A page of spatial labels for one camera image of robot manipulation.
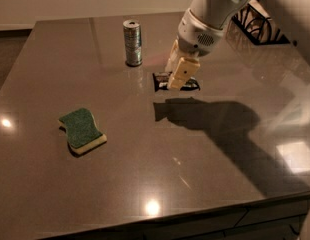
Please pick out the black wire basket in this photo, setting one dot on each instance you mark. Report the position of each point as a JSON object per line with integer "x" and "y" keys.
{"x": 259, "y": 27}

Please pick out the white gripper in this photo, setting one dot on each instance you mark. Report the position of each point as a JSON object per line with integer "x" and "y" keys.
{"x": 197, "y": 37}

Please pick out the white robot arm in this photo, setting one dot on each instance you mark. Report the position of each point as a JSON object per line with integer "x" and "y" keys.
{"x": 291, "y": 16}

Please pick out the silver drink can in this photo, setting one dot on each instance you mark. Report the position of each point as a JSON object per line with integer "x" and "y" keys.
{"x": 133, "y": 42}

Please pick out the black rxbar chocolate bar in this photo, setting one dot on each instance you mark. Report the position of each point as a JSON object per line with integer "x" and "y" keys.
{"x": 164, "y": 81}

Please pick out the dark cabinet drawer front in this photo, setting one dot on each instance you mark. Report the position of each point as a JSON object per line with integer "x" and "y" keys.
{"x": 272, "y": 220}

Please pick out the green yellow sponge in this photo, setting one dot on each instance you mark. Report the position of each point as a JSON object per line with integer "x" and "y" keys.
{"x": 81, "y": 131}

